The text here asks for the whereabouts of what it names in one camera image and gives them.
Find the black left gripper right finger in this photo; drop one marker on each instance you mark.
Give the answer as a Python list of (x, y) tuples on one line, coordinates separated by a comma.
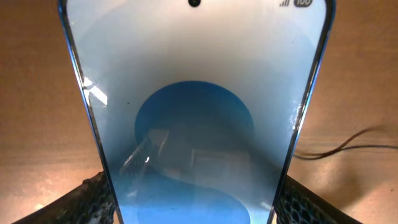
[(299, 205)]

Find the blue Galaxy smartphone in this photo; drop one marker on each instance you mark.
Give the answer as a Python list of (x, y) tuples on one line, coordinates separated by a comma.
[(196, 105)]

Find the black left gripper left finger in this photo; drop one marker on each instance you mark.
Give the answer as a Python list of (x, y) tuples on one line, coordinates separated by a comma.
[(89, 203)]

